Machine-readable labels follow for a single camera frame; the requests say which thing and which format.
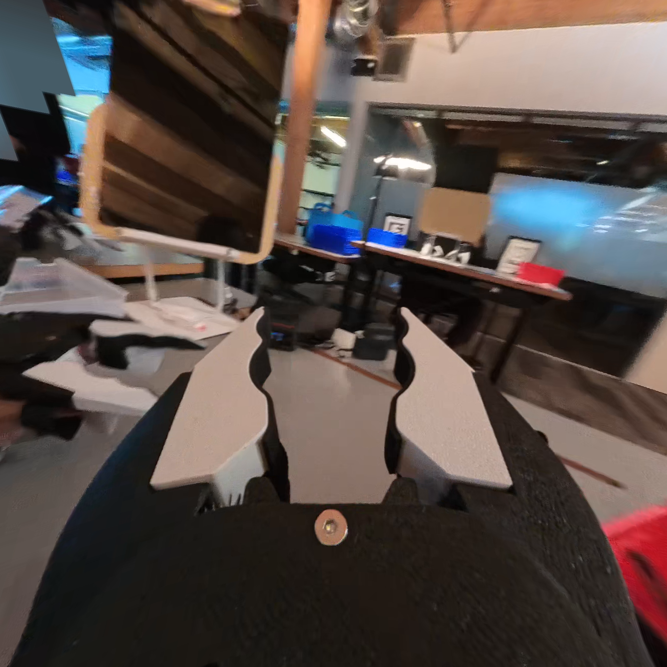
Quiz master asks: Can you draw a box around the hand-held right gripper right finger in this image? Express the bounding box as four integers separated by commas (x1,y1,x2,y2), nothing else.
387,306,513,502

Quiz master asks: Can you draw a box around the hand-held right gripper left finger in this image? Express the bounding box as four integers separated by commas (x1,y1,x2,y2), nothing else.
150,307,273,505

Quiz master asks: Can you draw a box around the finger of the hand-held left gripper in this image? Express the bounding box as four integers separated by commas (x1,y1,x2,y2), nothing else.
88,318,205,369
23,353,166,416

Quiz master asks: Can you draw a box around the clear plastic bin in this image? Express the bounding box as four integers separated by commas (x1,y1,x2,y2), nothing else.
0,257,129,316

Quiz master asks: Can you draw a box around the red plastic bin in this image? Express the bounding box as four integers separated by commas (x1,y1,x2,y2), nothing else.
601,504,667,648

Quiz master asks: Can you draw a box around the white mounting plate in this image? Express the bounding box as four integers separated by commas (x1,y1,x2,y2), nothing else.
117,227,244,340

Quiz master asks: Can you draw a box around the dark grey charger dock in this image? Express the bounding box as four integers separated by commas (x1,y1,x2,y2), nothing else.
353,323,397,362

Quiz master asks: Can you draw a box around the black charging case with screen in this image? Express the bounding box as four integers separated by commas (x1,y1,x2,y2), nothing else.
268,313,299,351

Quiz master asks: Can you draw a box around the background table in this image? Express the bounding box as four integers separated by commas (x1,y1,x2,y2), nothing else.
273,232,574,384

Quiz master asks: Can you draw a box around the small red bin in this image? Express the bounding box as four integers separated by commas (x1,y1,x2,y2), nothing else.
518,262,567,287

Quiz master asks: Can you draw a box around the blue plastic bin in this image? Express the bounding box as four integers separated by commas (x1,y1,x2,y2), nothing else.
367,228,409,250

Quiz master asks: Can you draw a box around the wooden framed board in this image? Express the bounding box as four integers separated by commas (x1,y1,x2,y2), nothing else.
419,187,492,246
78,0,294,264

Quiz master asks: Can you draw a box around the stack of blue plastic bins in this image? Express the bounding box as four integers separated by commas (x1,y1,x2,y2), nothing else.
305,202,364,257

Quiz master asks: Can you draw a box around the black light stand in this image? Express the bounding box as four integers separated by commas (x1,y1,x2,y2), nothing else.
365,154,434,235

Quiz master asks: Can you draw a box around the black monitor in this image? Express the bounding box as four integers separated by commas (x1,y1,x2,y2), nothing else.
435,146,499,194

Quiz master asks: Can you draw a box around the wooden post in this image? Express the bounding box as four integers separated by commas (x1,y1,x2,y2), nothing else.
278,0,332,236

